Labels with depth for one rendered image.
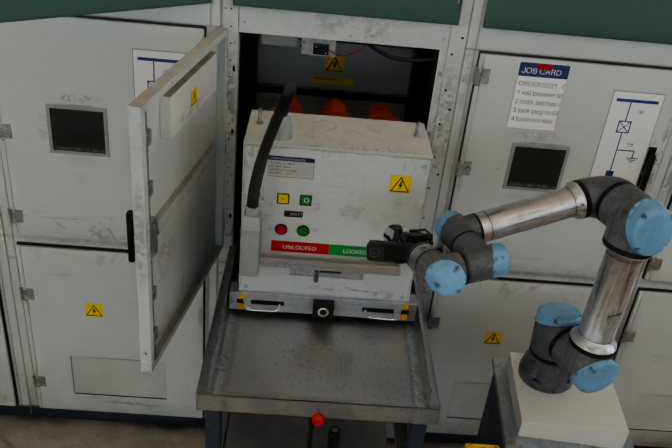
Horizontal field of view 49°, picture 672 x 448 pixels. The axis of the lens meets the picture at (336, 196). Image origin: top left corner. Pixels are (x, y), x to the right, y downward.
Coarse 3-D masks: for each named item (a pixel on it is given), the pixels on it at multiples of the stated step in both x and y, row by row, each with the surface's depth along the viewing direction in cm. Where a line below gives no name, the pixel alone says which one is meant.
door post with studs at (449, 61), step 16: (464, 0) 203; (464, 16) 205; (464, 32) 207; (448, 48) 210; (448, 64) 212; (448, 80) 214; (432, 96) 217; (448, 96) 217; (432, 112) 220; (448, 112) 219; (432, 128) 222; (448, 128) 222; (432, 144) 225; (432, 176) 230; (432, 192) 233; (432, 208) 236
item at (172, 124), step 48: (144, 96) 158; (192, 96) 185; (144, 144) 158; (192, 144) 201; (144, 192) 163; (192, 192) 208; (144, 240) 169; (192, 240) 216; (144, 288) 176; (192, 288) 221; (144, 336) 183
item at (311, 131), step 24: (264, 120) 200; (312, 120) 203; (336, 120) 204; (360, 120) 206; (384, 120) 207; (288, 144) 187; (312, 144) 189; (336, 144) 190; (360, 144) 192; (384, 144) 193; (408, 144) 194; (240, 240) 201
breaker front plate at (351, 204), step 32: (320, 160) 189; (352, 160) 189; (384, 160) 189; (416, 160) 189; (288, 192) 193; (320, 192) 193; (352, 192) 194; (384, 192) 194; (416, 192) 194; (288, 224) 198; (320, 224) 198; (352, 224) 198; (384, 224) 198; (416, 224) 198; (288, 256) 203; (320, 256) 203; (256, 288) 209; (288, 288) 209; (320, 288) 209; (352, 288) 209; (384, 288) 209
